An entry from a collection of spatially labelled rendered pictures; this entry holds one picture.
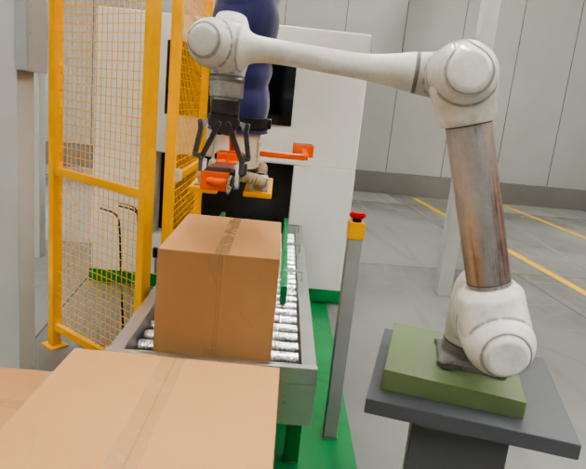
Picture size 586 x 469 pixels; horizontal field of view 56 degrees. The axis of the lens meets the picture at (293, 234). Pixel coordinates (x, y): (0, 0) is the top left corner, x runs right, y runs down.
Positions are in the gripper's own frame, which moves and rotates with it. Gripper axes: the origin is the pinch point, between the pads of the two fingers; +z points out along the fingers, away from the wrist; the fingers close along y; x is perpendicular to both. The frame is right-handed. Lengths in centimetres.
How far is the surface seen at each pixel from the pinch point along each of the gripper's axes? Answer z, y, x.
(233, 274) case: 35.4, -3.8, -26.0
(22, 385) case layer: 69, 55, -4
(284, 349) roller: 71, -24, -49
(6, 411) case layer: 69, 53, 10
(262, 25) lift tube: -46, -5, -48
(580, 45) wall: -187, -553, -950
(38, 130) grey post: 18, 179, -300
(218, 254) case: 28.9, 1.8, -26.0
